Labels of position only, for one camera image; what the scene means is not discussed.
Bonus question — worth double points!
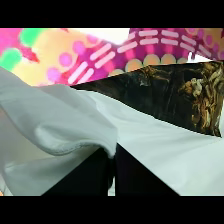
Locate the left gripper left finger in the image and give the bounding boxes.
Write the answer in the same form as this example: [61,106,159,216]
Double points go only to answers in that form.
[42,146,115,197]

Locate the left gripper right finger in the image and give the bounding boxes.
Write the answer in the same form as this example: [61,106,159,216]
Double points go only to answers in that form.
[114,143,180,197]

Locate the white T-shirt with dark print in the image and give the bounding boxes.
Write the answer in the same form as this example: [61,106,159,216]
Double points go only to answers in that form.
[0,59,224,197]

